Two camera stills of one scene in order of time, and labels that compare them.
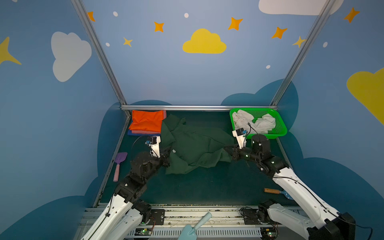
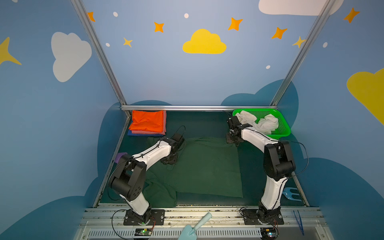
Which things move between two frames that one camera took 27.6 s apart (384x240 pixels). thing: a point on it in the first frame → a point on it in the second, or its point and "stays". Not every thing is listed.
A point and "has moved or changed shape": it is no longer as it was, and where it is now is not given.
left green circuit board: (143, 231) stays
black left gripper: (164, 157) → (169, 159)
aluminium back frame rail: (199, 107) stays
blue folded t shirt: (130, 133) stays
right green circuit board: (269, 232) stays
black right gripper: (233, 151) → (232, 138)
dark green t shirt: (194, 148) has moved or changed shape
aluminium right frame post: (303, 53) stays
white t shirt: (243, 120) stays
